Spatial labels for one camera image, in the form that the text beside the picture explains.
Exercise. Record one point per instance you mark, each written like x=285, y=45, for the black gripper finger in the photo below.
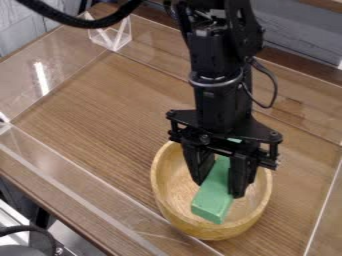
x=200, y=159
x=241, y=174

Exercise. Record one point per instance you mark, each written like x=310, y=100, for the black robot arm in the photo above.
x=223, y=38

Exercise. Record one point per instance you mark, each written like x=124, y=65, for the brown wooden bowl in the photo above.
x=174, y=190

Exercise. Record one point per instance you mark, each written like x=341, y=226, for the green rectangular block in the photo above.
x=212, y=200

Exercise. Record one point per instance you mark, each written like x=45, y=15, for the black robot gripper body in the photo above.
x=220, y=122

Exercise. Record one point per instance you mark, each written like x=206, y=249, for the clear acrylic tray enclosure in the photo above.
x=86, y=125

